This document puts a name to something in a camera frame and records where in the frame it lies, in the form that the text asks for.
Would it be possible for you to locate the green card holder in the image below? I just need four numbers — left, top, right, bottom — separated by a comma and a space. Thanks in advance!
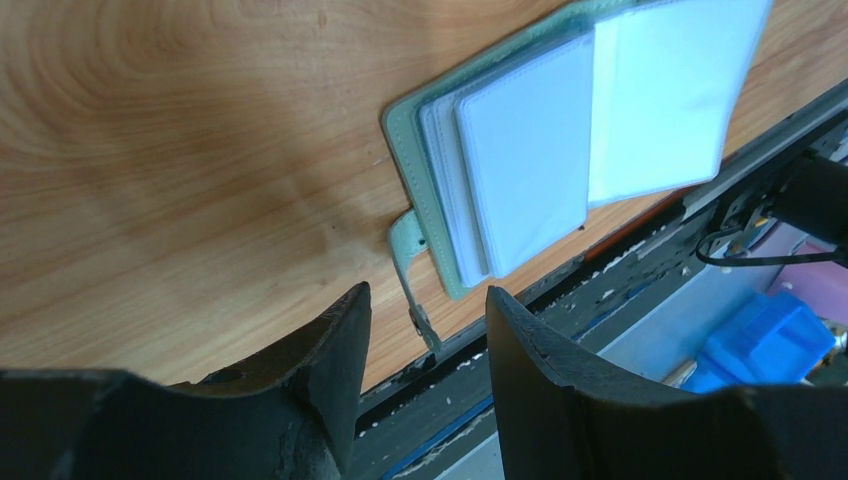
382, 0, 776, 352

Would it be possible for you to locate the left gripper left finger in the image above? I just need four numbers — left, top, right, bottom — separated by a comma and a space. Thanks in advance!
1, 282, 372, 479

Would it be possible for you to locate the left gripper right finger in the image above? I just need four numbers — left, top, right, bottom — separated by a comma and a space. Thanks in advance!
485, 287, 847, 479

